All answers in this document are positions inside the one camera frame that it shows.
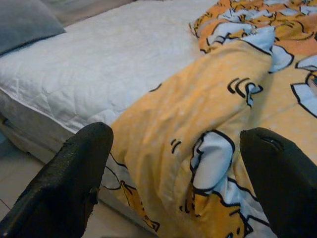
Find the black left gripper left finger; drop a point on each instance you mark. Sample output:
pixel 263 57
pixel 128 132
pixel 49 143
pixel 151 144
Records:
pixel 62 186

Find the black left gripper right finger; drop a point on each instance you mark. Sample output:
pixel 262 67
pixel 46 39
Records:
pixel 284 186

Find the yellow cartoon print blanket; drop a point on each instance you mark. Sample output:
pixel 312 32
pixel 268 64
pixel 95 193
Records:
pixel 185 99

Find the grey pillow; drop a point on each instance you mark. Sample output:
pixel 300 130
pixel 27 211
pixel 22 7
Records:
pixel 22 22

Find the grey bed base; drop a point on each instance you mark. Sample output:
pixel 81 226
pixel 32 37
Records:
pixel 29 124

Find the white quilted mattress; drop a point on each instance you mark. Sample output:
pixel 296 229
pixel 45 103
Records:
pixel 99 62

